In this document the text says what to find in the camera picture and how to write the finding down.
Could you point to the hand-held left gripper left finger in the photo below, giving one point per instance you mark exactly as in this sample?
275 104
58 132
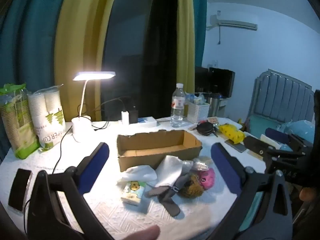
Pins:
96 162

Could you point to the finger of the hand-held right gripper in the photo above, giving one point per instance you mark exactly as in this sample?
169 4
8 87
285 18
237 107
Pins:
276 134
255 146

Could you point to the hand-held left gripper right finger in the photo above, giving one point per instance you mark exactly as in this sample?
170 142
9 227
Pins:
225 165

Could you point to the pink plush toy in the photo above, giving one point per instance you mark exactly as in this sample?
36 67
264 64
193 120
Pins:
207 178

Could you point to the clear plastic bag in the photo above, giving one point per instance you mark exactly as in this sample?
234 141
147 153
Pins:
198 163

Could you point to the brown plush pouch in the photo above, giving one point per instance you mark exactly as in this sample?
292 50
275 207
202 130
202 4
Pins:
191 187

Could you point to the white cloth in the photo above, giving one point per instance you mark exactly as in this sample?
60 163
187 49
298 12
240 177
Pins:
140 173

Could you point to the cartoon print tissue pack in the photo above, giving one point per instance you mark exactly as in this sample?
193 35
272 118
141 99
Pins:
133 192

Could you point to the brown cardboard box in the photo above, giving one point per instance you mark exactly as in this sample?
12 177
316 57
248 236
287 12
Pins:
150 150

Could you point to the white towel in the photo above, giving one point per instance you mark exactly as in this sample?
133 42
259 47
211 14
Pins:
170 170

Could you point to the grey gloves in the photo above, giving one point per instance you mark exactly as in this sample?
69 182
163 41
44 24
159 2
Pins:
165 195

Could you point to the person's right hand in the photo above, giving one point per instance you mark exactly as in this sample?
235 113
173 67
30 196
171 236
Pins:
308 194

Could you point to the person's left hand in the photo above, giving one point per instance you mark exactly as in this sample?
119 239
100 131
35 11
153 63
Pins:
140 234

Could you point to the grey flat plate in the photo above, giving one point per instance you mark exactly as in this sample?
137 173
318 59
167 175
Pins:
236 146

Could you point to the light blue bag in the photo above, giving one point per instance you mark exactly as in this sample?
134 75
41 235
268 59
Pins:
302 132

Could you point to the yellow pencil case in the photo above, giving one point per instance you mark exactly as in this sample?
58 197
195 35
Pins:
232 132

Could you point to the white desk lamp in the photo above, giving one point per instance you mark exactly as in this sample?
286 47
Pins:
81 130

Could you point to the black round pouch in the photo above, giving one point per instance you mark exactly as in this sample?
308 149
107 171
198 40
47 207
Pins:
206 128

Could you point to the white textured tablecloth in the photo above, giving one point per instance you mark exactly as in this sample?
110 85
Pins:
105 210

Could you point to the white charger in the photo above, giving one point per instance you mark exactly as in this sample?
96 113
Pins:
125 118

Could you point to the steel thermos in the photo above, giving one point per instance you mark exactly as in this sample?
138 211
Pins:
214 106

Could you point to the white woven basket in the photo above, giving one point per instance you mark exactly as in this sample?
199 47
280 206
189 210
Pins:
197 112

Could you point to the black power adapter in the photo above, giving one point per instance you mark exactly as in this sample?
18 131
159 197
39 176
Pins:
133 115

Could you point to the white tree print cup pack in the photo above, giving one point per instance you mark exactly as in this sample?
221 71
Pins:
48 120

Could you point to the blue and white box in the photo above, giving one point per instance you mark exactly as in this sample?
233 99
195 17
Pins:
147 122

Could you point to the clear water bottle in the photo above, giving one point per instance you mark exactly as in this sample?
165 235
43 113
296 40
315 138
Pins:
178 110

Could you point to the black smartphone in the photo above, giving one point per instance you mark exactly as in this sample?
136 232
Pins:
19 190

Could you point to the green paper cup pack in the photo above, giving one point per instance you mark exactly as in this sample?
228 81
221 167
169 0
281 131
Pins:
17 130

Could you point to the white air conditioner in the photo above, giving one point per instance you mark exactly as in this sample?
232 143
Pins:
237 25

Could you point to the wide yellow curtain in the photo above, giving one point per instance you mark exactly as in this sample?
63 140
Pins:
75 42

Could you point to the narrow yellow curtain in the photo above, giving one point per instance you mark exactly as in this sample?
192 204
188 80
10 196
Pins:
186 42

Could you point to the dark window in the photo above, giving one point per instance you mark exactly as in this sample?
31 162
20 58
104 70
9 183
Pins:
140 42

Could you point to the narrow teal curtain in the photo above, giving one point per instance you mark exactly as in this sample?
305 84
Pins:
200 30

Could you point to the wide teal curtain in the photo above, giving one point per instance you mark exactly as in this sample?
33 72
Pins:
27 42

